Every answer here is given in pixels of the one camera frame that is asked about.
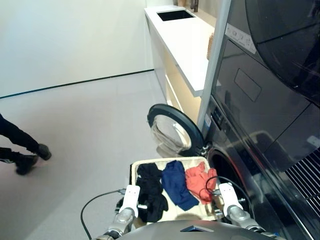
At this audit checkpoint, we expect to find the red garment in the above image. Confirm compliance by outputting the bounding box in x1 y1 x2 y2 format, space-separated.
184 161 218 205

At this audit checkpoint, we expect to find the black garment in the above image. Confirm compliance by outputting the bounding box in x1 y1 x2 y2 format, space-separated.
136 162 170 223

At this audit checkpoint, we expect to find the navy blue garment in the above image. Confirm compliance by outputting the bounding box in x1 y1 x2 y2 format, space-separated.
161 160 200 212

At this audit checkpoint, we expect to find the pale woven basket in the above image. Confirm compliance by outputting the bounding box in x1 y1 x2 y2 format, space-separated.
129 156 219 224

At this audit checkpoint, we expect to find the grey washing machine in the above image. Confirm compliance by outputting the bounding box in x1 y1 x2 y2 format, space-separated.
203 0 320 240

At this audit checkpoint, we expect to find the round glass washing machine door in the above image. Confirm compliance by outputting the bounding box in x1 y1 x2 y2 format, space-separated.
146 103 210 158

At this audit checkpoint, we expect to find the silver robot torso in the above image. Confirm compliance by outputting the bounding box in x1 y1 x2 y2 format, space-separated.
122 219 278 240

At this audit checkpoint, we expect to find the dark touch control panel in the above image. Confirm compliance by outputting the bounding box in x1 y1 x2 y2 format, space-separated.
209 104 263 178

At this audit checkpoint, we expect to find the person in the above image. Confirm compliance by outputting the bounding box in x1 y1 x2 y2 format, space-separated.
0 113 53 176

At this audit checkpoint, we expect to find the dark baseboard strip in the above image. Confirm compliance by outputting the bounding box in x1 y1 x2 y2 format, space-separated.
0 69 154 100

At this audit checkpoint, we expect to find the pale wooden base cabinet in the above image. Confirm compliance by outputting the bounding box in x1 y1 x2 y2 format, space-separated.
144 13 204 126

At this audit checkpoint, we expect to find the brown woven counter item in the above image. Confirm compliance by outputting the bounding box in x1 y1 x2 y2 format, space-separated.
207 32 216 60

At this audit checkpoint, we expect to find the white counter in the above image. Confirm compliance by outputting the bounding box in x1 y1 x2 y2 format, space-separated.
144 4 216 98

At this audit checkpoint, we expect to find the white instruction label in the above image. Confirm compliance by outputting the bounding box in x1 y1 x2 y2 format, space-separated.
224 23 258 55

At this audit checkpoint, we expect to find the dark round dryer door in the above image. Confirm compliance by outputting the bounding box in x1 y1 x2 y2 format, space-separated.
244 0 320 101

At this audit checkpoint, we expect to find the black rectangular sink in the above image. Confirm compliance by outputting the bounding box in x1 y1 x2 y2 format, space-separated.
156 9 197 22

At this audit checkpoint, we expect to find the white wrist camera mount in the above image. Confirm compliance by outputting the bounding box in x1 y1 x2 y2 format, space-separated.
121 184 141 216
218 182 245 213

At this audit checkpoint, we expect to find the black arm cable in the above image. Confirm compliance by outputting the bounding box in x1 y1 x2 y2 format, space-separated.
205 176 255 221
80 188 127 240

